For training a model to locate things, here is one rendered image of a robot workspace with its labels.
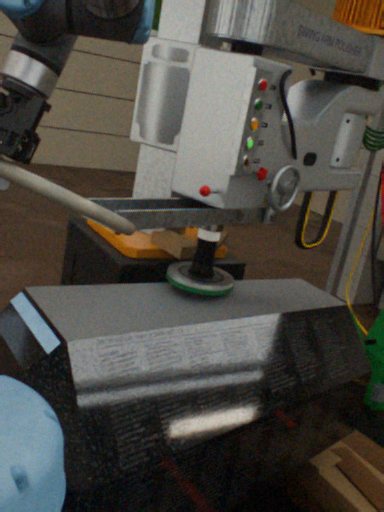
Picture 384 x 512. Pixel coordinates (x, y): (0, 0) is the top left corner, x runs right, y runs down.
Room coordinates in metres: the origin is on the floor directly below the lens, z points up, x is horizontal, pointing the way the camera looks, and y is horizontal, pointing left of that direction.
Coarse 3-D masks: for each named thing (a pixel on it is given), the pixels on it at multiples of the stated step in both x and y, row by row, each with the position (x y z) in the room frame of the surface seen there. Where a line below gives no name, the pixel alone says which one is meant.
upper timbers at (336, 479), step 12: (336, 444) 1.92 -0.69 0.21; (300, 468) 1.80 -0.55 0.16; (312, 468) 1.76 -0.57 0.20; (336, 468) 1.77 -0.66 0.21; (372, 468) 1.82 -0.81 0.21; (300, 480) 1.78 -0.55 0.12; (312, 480) 1.74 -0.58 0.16; (324, 480) 1.71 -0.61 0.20; (336, 480) 1.71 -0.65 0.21; (312, 492) 1.73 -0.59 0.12; (324, 492) 1.70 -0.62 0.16; (336, 492) 1.66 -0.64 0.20; (348, 492) 1.66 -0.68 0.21; (324, 504) 1.68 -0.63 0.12; (336, 504) 1.65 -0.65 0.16; (348, 504) 1.61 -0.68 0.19; (360, 504) 1.61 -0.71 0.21
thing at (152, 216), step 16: (112, 208) 1.44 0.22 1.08; (128, 208) 1.48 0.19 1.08; (144, 208) 1.53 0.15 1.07; (160, 208) 1.58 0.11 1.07; (176, 208) 1.63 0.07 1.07; (192, 208) 1.69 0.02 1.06; (256, 208) 1.77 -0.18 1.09; (144, 224) 1.38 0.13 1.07; (160, 224) 1.43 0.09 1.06; (176, 224) 1.48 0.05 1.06; (192, 224) 1.53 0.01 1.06; (208, 224) 1.59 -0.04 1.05; (224, 224) 1.64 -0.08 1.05
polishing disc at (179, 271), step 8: (176, 264) 1.74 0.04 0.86; (184, 264) 1.76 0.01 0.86; (168, 272) 1.66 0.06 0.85; (176, 272) 1.66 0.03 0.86; (184, 272) 1.68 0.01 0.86; (216, 272) 1.74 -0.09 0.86; (224, 272) 1.75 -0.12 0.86; (176, 280) 1.62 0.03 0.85; (184, 280) 1.60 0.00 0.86; (192, 280) 1.62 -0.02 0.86; (200, 280) 1.63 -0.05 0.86; (208, 280) 1.65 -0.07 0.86; (216, 280) 1.66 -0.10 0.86; (224, 280) 1.67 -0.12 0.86; (232, 280) 1.69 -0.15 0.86; (200, 288) 1.59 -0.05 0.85; (208, 288) 1.59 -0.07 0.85; (216, 288) 1.60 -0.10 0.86; (224, 288) 1.62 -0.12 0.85
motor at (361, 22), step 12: (336, 0) 2.23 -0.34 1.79; (348, 0) 2.15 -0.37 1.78; (360, 0) 2.11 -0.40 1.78; (372, 0) 2.11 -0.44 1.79; (336, 12) 2.18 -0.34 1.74; (348, 12) 2.13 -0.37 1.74; (360, 12) 2.12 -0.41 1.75; (372, 12) 2.11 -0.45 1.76; (348, 24) 2.14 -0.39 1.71; (360, 24) 2.10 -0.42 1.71; (372, 24) 2.11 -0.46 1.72
